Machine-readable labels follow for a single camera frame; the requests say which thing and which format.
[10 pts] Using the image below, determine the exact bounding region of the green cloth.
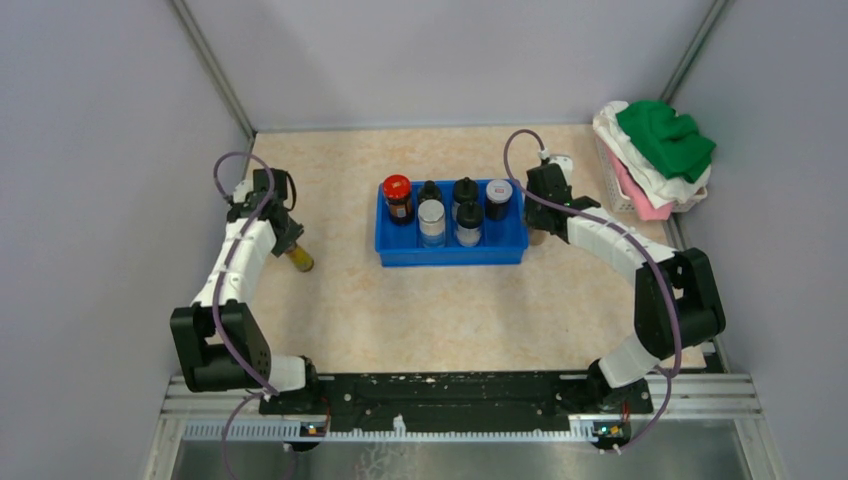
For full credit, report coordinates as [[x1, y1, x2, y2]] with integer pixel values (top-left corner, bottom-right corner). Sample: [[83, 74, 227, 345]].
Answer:
[[615, 100, 716, 184]]

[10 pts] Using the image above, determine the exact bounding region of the pink cloth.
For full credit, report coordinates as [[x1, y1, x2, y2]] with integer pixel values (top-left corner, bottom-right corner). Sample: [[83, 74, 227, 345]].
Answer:
[[609, 155, 673, 221]]

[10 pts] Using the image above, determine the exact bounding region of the white lid brown jar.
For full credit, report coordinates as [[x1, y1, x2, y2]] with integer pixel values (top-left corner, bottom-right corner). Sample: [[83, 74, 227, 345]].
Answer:
[[484, 179, 513, 221]]

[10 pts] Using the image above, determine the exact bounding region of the black pourer cap grain jar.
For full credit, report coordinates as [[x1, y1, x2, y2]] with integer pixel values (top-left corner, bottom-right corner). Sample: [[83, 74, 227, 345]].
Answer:
[[452, 177, 479, 206]]

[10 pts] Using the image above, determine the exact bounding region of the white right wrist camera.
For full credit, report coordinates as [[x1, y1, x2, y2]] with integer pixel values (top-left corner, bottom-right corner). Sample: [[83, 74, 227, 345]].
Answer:
[[541, 154, 574, 178]]

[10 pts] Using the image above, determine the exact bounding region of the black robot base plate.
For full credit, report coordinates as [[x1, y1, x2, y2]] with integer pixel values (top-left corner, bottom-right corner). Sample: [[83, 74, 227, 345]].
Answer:
[[259, 370, 654, 418]]

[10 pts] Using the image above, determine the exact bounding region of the silver cap white bead jar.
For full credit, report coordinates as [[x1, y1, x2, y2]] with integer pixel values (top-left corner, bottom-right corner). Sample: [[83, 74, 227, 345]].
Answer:
[[418, 199, 446, 248]]

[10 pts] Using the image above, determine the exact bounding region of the aluminium frame rail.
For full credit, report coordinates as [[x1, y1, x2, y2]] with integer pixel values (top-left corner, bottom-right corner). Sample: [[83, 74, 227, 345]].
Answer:
[[144, 373, 785, 479]]

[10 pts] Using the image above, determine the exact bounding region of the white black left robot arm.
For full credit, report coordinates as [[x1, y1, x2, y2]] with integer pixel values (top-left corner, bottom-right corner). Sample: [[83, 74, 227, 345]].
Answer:
[[169, 168, 321, 414]]

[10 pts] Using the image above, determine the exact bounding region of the pink cap bottle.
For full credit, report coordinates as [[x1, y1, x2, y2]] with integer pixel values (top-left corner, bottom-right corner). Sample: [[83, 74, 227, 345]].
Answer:
[[528, 229, 549, 246]]

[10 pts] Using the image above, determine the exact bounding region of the white cloth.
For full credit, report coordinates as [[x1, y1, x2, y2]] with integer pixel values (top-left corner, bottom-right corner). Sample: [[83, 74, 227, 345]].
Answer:
[[592, 101, 711, 209]]

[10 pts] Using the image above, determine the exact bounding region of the white laundry basket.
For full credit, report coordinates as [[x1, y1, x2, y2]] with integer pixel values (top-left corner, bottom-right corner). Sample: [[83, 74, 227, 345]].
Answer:
[[595, 137, 708, 213]]

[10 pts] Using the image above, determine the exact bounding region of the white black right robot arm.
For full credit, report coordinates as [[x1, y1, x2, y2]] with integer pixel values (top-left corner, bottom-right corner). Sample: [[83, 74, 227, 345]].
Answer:
[[524, 160, 726, 412]]

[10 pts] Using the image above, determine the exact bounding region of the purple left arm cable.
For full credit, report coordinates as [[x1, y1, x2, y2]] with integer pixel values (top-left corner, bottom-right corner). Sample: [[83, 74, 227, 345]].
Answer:
[[210, 152, 297, 480]]

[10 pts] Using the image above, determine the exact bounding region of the yellow label oil bottle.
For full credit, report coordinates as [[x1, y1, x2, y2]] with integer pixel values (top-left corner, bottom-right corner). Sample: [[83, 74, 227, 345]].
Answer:
[[284, 243, 315, 273]]

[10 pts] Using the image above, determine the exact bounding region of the red cap brown sauce bottle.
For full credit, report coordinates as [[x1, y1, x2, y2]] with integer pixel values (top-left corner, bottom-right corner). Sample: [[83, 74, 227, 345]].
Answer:
[[382, 174, 415, 225]]

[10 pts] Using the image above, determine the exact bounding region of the blue plastic divided bin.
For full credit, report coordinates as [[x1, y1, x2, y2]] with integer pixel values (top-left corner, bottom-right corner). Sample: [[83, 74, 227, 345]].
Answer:
[[374, 180, 529, 267]]

